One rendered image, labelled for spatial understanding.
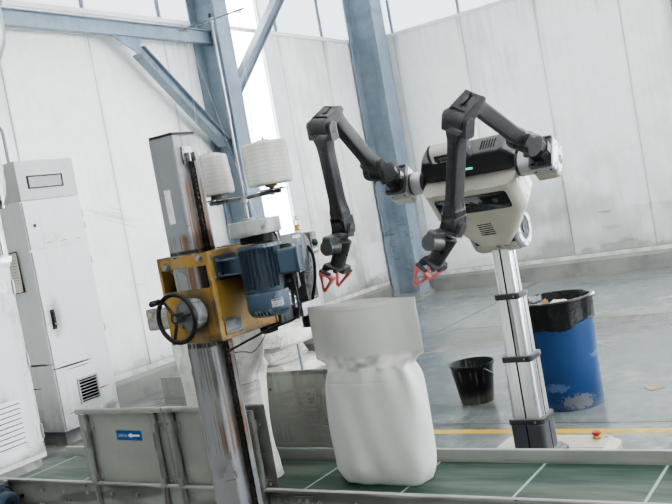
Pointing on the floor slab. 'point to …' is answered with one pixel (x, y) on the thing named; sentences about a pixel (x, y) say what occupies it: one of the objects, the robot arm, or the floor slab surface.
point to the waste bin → (567, 348)
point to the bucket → (474, 379)
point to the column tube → (176, 174)
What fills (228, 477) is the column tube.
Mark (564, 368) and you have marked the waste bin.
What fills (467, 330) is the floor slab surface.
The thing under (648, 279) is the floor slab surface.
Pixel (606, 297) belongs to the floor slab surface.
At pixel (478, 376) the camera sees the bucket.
